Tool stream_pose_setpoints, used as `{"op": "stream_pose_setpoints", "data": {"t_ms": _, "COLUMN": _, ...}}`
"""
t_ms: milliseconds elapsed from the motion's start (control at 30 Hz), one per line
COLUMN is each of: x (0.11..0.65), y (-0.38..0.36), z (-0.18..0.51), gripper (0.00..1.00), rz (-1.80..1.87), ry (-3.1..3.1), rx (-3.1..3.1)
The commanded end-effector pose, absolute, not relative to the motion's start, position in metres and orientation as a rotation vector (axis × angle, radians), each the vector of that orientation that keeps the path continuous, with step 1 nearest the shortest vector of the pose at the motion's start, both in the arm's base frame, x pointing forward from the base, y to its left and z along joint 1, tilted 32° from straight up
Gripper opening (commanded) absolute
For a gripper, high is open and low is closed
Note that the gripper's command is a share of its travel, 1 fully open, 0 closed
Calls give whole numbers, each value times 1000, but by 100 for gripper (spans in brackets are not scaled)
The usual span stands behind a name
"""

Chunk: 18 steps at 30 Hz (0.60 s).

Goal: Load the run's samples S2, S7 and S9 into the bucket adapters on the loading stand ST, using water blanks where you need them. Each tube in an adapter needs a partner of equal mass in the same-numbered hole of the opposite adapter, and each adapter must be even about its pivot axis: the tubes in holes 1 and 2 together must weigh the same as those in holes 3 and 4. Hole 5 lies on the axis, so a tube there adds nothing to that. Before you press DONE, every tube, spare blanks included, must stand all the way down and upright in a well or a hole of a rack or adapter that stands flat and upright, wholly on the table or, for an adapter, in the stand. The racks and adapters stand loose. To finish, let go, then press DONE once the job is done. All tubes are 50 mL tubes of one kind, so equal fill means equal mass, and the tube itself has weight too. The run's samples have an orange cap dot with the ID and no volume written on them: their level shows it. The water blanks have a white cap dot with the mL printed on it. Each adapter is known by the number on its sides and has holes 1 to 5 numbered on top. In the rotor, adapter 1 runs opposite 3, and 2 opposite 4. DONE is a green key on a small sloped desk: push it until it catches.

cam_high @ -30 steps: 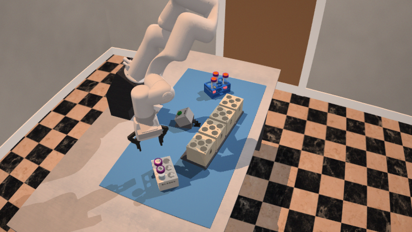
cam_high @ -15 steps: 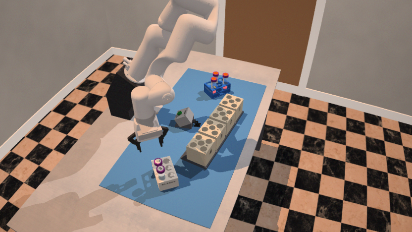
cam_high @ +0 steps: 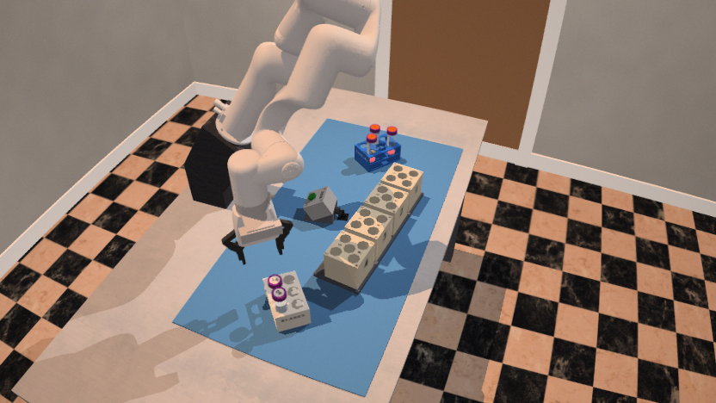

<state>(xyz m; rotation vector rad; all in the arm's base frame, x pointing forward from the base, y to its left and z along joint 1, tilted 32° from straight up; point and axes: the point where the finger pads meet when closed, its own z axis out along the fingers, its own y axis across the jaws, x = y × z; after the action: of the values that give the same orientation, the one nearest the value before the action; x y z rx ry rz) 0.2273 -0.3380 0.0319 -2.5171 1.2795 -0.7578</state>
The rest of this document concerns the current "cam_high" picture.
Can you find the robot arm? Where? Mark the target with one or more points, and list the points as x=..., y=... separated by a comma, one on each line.
x=326, y=50

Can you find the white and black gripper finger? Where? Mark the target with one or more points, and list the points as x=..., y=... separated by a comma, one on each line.
x=286, y=230
x=233, y=246

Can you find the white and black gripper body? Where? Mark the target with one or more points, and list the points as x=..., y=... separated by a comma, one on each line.
x=238, y=222

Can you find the blue bench mat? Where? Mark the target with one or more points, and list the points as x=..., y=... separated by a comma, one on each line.
x=349, y=332

